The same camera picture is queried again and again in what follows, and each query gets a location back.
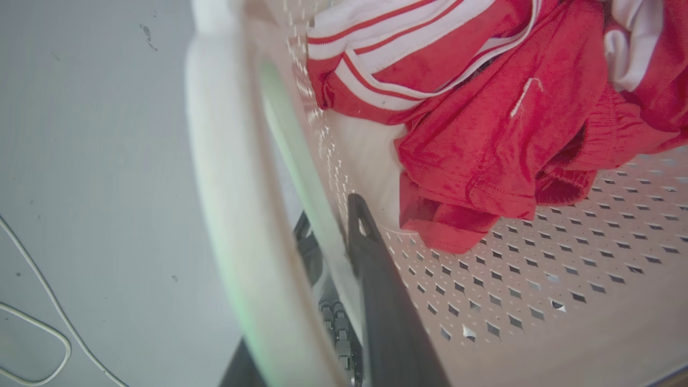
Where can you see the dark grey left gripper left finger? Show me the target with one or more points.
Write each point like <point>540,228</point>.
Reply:
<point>309,247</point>

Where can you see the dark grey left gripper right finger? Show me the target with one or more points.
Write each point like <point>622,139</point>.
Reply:
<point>387,312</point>

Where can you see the white perforated plastic laundry basket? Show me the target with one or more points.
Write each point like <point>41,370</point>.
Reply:
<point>537,301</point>

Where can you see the red garment with white stripes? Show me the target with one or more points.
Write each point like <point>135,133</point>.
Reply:
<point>424,59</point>

